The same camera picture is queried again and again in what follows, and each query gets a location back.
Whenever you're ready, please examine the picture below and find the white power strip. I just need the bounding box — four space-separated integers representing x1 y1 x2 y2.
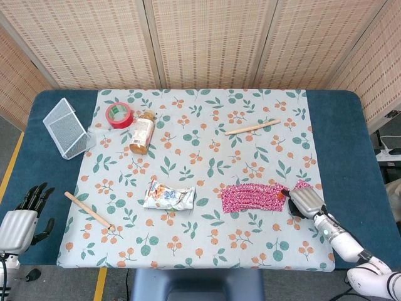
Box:
375 147 401 162

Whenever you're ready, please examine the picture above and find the red tape roll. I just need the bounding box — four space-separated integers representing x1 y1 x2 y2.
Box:
105 102 136 130

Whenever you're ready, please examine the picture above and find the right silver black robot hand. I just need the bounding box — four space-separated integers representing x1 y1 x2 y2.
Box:
276 187 327 221

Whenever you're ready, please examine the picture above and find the small black floor object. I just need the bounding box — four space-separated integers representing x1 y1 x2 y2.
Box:
24 268 42 282

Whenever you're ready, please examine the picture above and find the wooden stick with black cord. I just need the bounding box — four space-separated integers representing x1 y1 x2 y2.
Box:
64 191 117 233

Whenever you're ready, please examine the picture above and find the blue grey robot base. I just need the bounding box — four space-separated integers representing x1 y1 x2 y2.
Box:
130 268 266 301

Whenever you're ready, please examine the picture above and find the pink patterned cloth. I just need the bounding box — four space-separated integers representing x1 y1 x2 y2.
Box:
261 182 288 212

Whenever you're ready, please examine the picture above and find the plain wooden stick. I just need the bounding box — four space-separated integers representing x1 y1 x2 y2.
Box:
224 118 281 136

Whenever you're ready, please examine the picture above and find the white mesh metal holder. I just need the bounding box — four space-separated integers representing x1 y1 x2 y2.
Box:
42 97 90 161

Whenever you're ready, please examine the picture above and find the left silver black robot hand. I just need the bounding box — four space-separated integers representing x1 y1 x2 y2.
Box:
0 182 56 253

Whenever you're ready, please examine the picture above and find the crumpled silver snack bag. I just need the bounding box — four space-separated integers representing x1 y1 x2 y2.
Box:
143 179 197 215

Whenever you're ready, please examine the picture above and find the floral berry print tablecloth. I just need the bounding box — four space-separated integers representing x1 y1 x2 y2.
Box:
56 88 336 272

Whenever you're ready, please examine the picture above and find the woven bamboo screen panel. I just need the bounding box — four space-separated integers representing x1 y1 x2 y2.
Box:
253 0 388 90
143 0 279 90
0 23 55 131
0 0 158 91
328 0 401 129

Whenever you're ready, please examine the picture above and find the orange drink plastic bottle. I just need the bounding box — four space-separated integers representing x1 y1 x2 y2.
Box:
128 110 157 156

